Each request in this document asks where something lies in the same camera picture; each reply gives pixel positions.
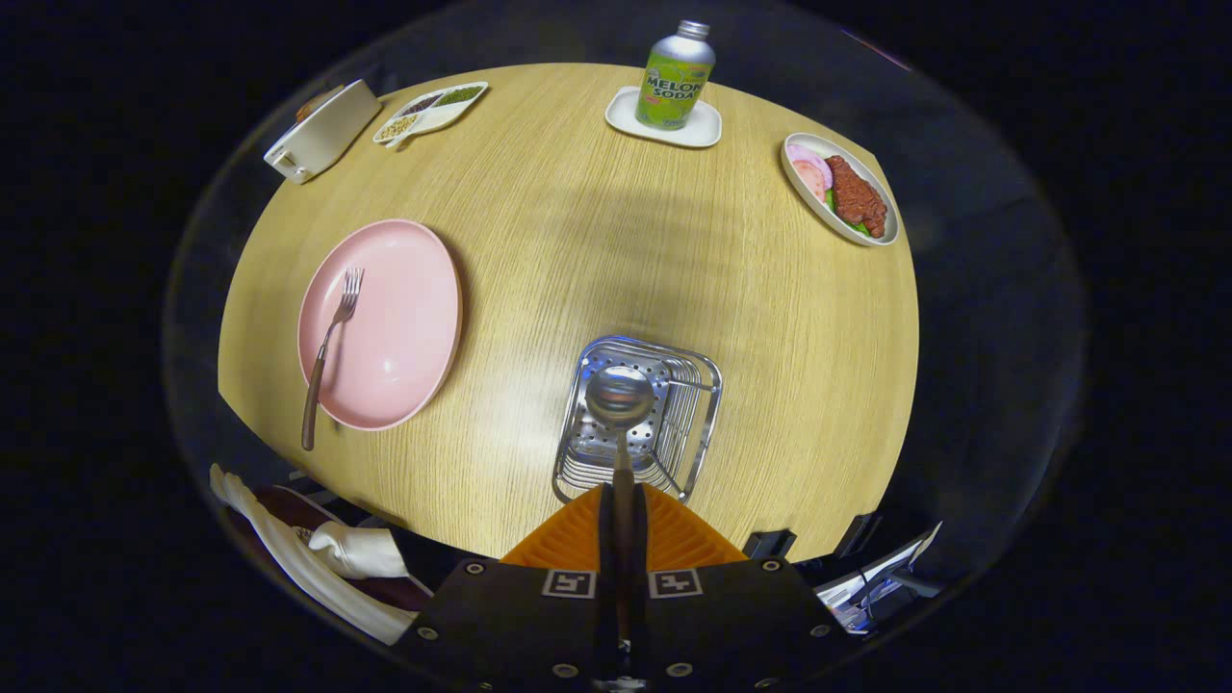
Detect fork with brown handle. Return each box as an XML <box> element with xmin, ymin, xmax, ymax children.
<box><xmin>300</xmin><ymin>268</ymin><xmax>365</xmax><ymax>452</ymax></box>

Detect red-brown meat piece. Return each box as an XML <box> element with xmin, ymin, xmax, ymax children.
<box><xmin>825</xmin><ymin>154</ymin><xmax>889</xmax><ymax>237</ymax></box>

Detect green lettuce leaf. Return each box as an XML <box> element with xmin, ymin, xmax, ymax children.
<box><xmin>823</xmin><ymin>188</ymin><xmax>873</xmax><ymax>239</ymax></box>

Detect white oval food plate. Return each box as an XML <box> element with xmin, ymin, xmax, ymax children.
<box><xmin>780</xmin><ymin>133</ymin><xmax>901</xmax><ymax>248</ymax></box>

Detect person's white clothing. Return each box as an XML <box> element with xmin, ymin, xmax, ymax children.
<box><xmin>210</xmin><ymin>464</ymin><xmax>434</xmax><ymax>646</ymax></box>

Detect spoon with brown handle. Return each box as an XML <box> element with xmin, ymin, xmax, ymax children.
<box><xmin>585</xmin><ymin>366</ymin><xmax>657</xmax><ymax>655</ymax></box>

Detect brown toast slice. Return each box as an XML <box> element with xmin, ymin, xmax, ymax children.
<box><xmin>294</xmin><ymin>85</ymin><xmax>346</xmax><ymax>121</ymax></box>

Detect metal wire cutlery basket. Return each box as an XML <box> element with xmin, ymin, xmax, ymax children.
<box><xmin>552</xmin><ymin>335</ymin><xmax>724</xmax><ymax>505</ymax></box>

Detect pink round plate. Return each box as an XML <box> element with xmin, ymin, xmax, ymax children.
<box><xmin>296</xmin><ymin>219</ymin><xmax>465</xmax><ymax>432</ymax></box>

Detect black bracket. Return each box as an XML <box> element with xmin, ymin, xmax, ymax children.
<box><xmin>743</xmin><ymin>528</ymin><xmax>798</xmax><ymax>561</ymax></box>
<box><xmin>835</xmin><ymin>513</ymin><xmax>882</xmax><ymax>559</ymax></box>

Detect pink ham slices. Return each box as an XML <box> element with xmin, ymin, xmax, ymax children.
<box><xmin>786</xmin><ymin>143</ymin><xmax>834</xmax><ymax>204</ymax></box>

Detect white square coaster tray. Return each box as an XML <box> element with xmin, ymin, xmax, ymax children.
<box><xmin>604</xmin><ymin>86</ymin><xmax>723</xmax><ymax>149</ymax></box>

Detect person's dark red clothing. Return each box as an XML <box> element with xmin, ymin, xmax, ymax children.
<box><xmin>236</xmin><ymin>484</ymin><xmax>434</xmax><ymax>612</ymax></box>

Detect green soda bottle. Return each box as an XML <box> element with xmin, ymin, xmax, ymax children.
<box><xmin>634</xmin><ymin>20</ymin><xmax>717</xmax><ymax>132</ymax></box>

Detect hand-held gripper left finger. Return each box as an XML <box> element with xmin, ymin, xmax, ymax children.
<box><xmin>399</xmin><ymin>484</ymin><xmax>617</xmax><ymax>689</ymax></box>

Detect white toaster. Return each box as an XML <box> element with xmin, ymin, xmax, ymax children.
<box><xmin>263</xmin><ymin>79</ymin><xmax>384</xmax><ymax>185</ymax></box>

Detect white divided dish with beans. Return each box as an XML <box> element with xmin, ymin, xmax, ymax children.
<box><xmin>372</xmin><ymin>81</ymin><xmax>490</xmax><ymax>150</ymax></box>

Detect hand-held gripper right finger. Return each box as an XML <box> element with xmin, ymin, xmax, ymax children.
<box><xmin>630</xmin><ymin>484</ymin><xmax>853</xmax><ymax>689</ymax></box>

